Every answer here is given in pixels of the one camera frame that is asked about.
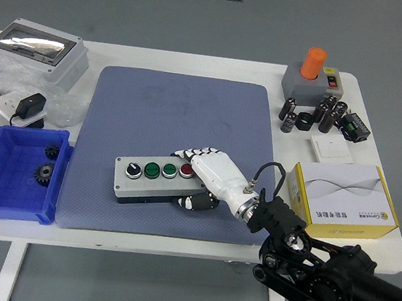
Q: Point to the white and yellow cardboard box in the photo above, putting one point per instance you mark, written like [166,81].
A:
[345,197]

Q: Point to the blue plastic bin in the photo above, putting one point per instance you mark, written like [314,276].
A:
[7,178]

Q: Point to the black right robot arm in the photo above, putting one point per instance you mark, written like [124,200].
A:
[331,284]

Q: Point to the orange cylinder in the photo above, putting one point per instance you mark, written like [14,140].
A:
[313,64]

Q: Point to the grey push button control box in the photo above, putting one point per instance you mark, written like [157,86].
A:
[152,186]

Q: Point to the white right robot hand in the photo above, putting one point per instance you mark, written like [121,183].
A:
[216,172]

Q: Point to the blue-grey table mat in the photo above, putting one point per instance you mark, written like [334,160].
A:
[154,115]

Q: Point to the black module with green terminal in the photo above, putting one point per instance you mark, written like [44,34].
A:
[356,126]

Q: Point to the grey block holder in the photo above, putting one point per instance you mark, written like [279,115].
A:
[296,89]

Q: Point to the grey switch box yellow label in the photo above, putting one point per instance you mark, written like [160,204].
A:
[333,82]

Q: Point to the small black gear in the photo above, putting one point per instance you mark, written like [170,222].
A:
[52,152]

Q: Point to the grey enclosure with clear window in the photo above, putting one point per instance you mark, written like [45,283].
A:
[64,67]

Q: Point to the black power adapter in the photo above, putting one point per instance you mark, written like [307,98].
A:
[30,104]

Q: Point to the white wall socket plate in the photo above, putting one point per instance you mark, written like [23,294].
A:
[3,102]

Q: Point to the clear plastic bag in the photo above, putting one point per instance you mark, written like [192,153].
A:
[19,77]

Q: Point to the large black gear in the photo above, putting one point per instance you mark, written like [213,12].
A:
[43,174]

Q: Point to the white wall switch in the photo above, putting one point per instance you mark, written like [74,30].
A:
[331,148]

